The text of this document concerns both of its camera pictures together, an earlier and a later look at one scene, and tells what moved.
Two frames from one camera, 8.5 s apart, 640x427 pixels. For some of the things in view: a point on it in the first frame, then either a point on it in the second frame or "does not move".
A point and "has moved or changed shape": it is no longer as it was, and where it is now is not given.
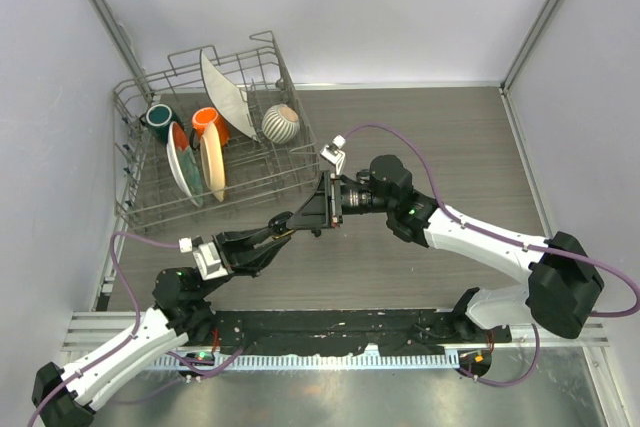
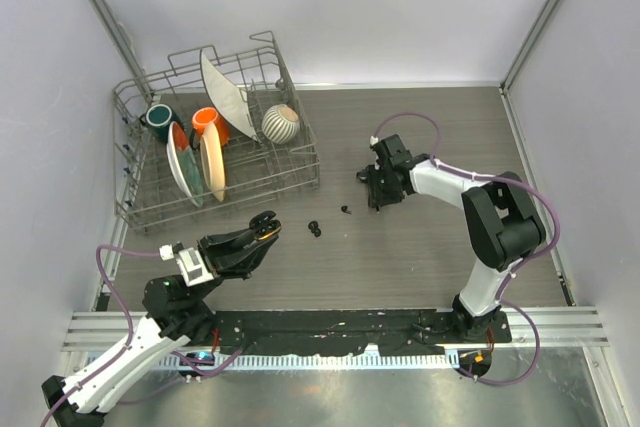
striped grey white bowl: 280,123 does not move
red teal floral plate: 183,164 does not move
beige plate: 212,160 does not move
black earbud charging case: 277,224 has moved or changed shape
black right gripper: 316,213 -> 377,197
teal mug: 158,118 does not move
